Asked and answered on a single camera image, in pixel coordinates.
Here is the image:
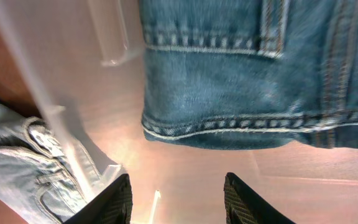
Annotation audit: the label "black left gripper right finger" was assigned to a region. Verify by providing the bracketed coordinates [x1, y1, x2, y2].
[224, 172, 294, 224]

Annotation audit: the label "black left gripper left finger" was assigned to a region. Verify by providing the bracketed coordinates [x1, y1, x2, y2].
[64, 174, 133, 224]

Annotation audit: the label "light blue jeans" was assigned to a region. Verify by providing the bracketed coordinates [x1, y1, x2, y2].
[0, 104, 89, 223]

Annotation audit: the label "dark blue jeans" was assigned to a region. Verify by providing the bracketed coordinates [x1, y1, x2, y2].
[139, 0, 358, 150]

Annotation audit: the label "clear plastic storage bin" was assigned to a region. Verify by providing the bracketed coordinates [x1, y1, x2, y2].
[0, 1, 358, 223]

